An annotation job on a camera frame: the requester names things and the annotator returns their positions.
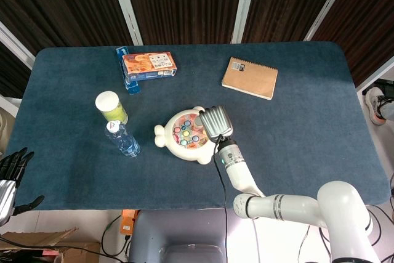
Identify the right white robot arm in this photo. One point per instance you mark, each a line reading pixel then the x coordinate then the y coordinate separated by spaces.
pixel 338 204

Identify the clear plastic water bottle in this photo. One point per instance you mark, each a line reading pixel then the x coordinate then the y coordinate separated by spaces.
pixel 124 141

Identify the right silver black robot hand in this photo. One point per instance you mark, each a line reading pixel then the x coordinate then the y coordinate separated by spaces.
pixel 215 121

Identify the white fish-shaped toy game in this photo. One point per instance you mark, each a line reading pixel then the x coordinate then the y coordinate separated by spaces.
pixel 172 149

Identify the white partition frame post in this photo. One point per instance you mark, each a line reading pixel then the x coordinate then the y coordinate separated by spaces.
pixel 124 4
pixel 329 4
pixel 15 46
pixel 244 4
pixel 377 76

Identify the blue felt table cover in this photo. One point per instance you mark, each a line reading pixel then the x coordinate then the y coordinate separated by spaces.
pixel 292 152

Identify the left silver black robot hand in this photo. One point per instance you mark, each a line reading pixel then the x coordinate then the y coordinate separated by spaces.
pixel 7 195

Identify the beige trouser leg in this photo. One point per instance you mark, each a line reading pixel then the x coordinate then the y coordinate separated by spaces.
pixel 5 127

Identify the orange power strip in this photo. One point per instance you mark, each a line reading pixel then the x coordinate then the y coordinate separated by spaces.
pixel 127 221

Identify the brown cardboard box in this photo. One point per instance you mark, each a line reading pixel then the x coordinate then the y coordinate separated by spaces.
pixel 77 250

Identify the blue narrow carton box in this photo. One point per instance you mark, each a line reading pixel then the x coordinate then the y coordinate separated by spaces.
pixel 133 87

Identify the brown kraft spiral notebook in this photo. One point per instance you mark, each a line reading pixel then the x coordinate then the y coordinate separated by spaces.
pixel 250 78

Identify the green can with white lid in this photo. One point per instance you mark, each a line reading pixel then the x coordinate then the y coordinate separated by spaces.
pixel 112 107

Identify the grey robot torso base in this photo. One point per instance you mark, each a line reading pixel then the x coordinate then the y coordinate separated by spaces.
pixel 184 232

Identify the orange biscuit box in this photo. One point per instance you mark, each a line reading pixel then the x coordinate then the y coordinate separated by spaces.
pixel 149 64

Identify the white orange sneaker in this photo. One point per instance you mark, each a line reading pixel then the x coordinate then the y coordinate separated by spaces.
pixel 374 104

